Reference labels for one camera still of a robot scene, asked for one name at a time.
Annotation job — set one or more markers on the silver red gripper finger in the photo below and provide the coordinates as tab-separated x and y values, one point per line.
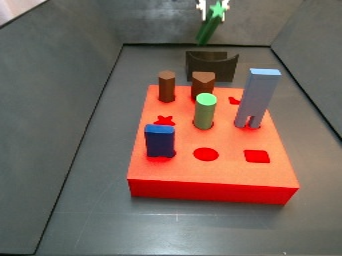
225	4

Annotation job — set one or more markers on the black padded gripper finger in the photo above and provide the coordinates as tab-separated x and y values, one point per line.
202	7

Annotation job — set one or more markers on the green star prism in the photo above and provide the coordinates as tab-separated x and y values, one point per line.
211	23

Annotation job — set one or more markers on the black curved fixture block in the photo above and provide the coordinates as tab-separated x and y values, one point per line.
209	61

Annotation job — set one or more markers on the red peg board base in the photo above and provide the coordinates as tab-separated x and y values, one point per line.
223	164

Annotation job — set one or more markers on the brown rounded triangle peg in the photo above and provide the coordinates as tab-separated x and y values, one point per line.
204	82

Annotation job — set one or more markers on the brown hexagon peg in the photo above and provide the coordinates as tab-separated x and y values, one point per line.
166	86

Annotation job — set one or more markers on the light blue arch block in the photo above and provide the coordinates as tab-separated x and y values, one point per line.
257	95

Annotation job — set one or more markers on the green cylinder peg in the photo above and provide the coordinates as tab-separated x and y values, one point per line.
205	110

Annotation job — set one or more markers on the dark blue block peg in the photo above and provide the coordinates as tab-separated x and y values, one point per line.
160	140

